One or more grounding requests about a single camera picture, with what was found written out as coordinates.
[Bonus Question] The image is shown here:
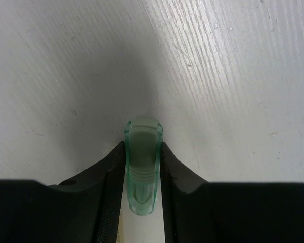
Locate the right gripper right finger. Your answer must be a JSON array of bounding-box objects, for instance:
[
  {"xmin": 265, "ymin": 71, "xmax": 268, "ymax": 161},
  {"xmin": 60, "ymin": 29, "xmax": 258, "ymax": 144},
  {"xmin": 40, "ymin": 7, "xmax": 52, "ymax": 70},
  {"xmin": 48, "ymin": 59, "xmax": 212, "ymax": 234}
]
[{"xmin": 160, "ymin": 142, "xmax": 210, "ymax": 242}]

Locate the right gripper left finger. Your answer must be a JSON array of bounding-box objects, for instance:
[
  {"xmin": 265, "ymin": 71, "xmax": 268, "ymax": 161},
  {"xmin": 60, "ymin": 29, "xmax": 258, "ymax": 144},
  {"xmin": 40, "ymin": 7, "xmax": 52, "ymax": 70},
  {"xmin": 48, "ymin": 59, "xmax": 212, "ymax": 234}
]
[{"xmin": 48, "ymin": 142, "xmax": 125, "ymax": 242}]

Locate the green translucent tube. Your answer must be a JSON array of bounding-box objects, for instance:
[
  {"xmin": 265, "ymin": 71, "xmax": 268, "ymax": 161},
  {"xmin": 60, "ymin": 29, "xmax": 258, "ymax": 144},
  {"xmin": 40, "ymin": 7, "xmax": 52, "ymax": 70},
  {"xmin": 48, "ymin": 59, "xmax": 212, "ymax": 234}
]
[{"xmin": 124, "ymin": 118, "xmax": 163, "ymax": 216}]

